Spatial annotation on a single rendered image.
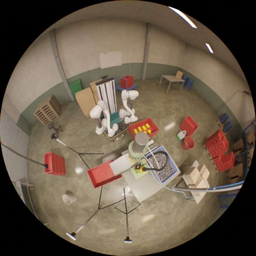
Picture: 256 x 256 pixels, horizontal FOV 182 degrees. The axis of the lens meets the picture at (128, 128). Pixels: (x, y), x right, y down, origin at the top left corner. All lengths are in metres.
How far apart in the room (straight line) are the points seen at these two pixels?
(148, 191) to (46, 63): 5.67
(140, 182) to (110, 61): 5.01
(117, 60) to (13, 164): 7.62
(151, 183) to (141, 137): 0.97
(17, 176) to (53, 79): 5.11
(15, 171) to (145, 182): 5.50
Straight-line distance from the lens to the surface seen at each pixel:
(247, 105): 8.85
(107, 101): 1.75
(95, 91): 3.30
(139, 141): 0.65
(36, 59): 5.19
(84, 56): 4.59
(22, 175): 5.55
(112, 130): 1.51
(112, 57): 4.86
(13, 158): 5.54
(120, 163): 1.41
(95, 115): 1.21
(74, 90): 4.22
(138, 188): 1.42
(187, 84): 8.19
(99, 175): 1.88
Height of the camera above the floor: 2.33
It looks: 57 degrees down
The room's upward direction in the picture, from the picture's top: 3 degrees clockwise
